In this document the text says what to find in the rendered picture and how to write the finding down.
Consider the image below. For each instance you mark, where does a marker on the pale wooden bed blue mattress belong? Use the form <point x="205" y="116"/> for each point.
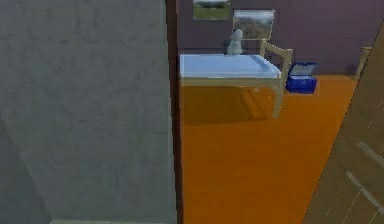
<point x="226" y="66"/>

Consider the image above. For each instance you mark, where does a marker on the grey stuffed toy figure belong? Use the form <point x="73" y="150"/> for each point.
<point x="235" y="43"/>

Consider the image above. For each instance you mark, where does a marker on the framed green landscape picture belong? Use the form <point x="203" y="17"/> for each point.
<point x="211" y="10"/>

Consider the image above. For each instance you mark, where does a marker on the framed brown landscape picture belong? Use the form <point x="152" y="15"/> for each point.
<point x="254" y="24"/>

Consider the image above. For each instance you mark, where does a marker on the blue open storage box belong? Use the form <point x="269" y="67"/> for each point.
<point x="301" y="80"/>

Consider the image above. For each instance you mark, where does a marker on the brown wooden room door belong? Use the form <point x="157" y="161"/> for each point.
<point x="355" y="150"/>

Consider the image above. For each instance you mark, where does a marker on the pale wooden chair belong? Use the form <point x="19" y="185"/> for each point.
<point x="362" y="61"/>

